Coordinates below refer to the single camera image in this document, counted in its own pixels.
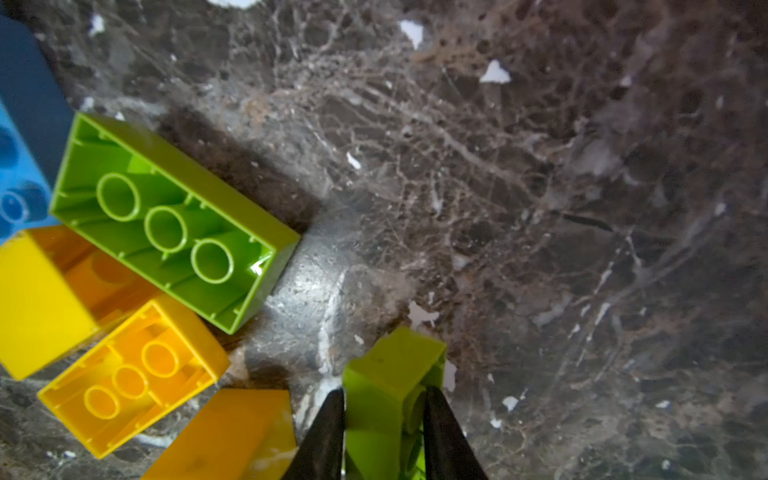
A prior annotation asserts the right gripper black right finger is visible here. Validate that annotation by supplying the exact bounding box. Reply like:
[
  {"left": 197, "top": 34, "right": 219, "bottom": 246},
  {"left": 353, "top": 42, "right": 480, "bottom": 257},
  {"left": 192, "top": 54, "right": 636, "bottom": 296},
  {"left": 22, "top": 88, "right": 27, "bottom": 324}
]
[{"left": 423, "top": 386, "right": 488, "bottom": 480}]

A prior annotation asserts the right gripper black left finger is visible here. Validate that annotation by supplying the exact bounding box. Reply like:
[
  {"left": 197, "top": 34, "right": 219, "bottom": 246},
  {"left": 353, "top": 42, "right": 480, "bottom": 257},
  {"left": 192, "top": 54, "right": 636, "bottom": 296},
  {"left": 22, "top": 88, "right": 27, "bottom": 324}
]
[{"left": 282, "top": 388, "right": 345, "bottom": 480}]

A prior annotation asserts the yellow lego brick small front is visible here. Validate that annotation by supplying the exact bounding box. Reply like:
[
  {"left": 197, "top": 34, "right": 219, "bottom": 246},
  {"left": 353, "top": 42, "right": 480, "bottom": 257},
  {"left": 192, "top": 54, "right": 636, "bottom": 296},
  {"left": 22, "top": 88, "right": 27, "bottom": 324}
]
[{"left": 143, "top": 388, "right": 297, "bottom": 479}]

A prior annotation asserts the yellow lego brick small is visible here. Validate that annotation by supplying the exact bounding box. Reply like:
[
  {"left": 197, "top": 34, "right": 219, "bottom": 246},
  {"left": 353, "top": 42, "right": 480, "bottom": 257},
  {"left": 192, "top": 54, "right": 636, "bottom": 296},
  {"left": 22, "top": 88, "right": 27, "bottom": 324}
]
[
  {"left": 143, "top": 388, "right": 297, "bottom": 479},
  {"left": 1, "top": 225, "right": 159, "bottom": 381}
]

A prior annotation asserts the green lego brick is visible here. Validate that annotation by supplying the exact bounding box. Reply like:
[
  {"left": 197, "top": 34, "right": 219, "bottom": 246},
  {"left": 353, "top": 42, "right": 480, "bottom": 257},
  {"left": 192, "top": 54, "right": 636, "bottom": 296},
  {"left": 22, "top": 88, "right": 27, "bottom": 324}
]
[
  {"left": 50, "top": 112, "right": 301, "bottom": 334},
  {"left": 342, "top": 327, "right": 447, "bottom": 480}
]

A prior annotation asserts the yellow lego brick long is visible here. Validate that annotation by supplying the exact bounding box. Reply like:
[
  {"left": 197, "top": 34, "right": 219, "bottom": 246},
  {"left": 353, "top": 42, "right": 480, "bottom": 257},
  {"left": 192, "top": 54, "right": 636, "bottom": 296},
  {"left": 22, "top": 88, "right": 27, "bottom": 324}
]
[{"left": 38, "top": 294, "right": 230, "bottom": 459}]

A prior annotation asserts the blue lego brick diagonal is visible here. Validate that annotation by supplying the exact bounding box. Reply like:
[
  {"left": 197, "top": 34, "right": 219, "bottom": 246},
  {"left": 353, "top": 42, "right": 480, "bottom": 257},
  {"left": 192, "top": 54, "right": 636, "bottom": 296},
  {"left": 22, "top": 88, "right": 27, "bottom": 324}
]
[{"left": 1, "top": 16, "right": 74, "bottom": 241}]

